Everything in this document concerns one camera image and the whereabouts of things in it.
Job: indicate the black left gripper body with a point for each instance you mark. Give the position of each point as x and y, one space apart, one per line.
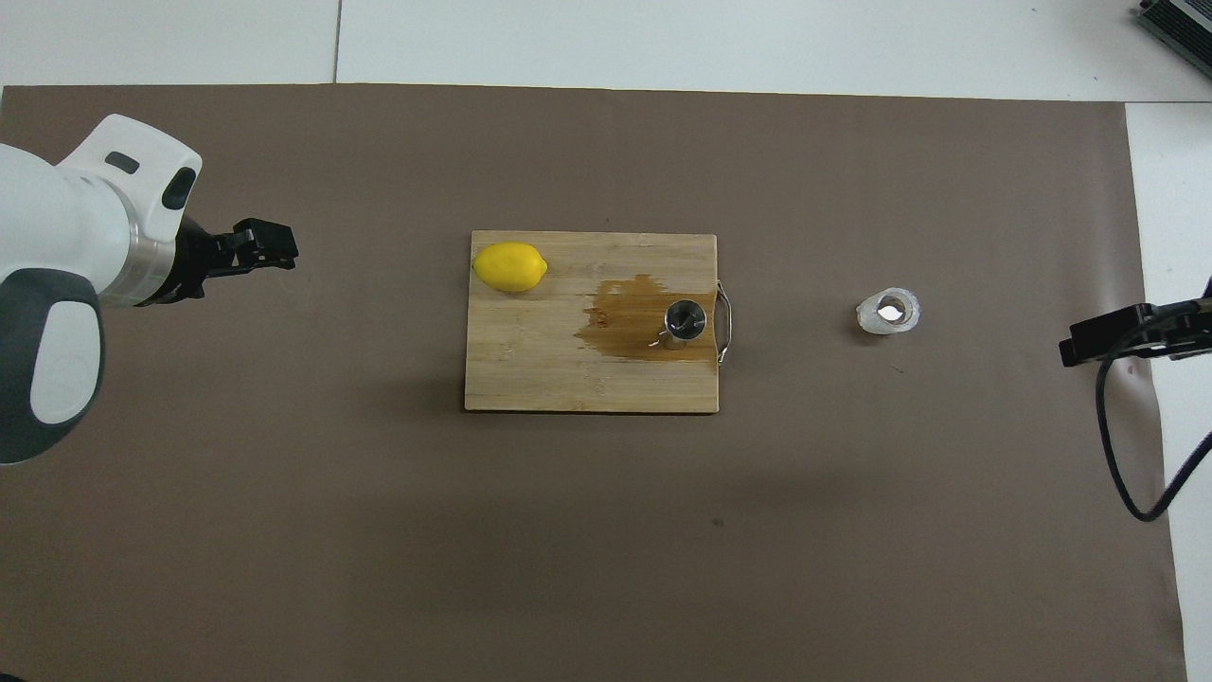
194 265

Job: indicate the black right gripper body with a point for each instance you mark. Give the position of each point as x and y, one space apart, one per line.
1184 327

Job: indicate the small clear plastic cup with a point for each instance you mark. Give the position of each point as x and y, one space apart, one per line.
888 312

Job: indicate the steel double jigger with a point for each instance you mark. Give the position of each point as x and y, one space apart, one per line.
684 322

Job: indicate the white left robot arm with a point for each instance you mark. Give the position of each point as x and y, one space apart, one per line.
66 218

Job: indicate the yellow lemon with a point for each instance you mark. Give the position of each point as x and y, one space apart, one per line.
509 267

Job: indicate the brown table mat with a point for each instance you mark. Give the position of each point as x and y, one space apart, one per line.
284 521

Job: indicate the wooden cutting board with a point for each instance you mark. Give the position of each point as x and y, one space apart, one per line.
530 360

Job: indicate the grey black electronic device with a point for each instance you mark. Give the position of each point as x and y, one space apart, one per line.
1179 21

